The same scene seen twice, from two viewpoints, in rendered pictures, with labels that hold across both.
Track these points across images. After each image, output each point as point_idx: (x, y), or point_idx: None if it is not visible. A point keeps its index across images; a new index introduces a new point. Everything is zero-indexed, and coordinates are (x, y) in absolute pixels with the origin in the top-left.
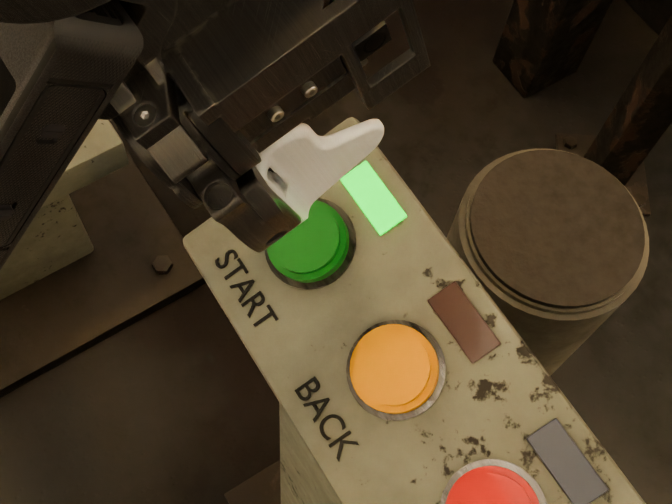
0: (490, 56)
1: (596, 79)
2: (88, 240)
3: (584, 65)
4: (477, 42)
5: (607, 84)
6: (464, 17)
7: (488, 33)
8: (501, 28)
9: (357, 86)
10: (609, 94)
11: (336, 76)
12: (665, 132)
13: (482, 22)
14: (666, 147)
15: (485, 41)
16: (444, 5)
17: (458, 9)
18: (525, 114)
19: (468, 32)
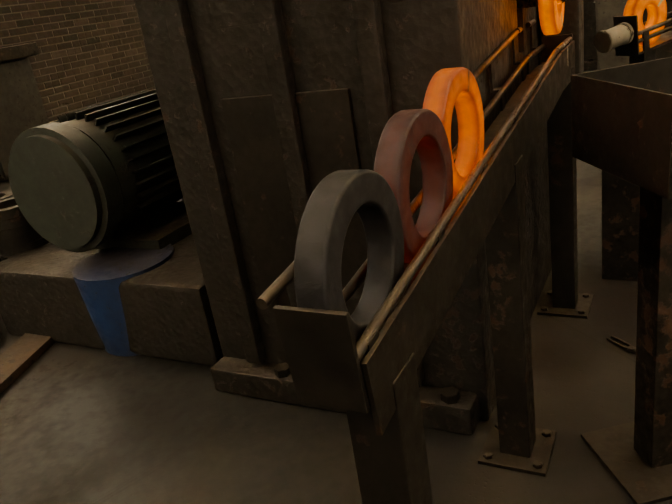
0: (636, 282)
1: (599, 264)
2: None
3: (598, 268)
4: (636, 287)
5: (597, 262)
6: (630, 294)
7: (626, 287)
8: (618, 286)
9: None
10: (600, 260)
11: None
12: (594, 248)
13: (624, 290)
14: (600, 246)
15: (632, 286)
16: (635, 300)
17: (630, 297)
18: None
19: (636, 290)
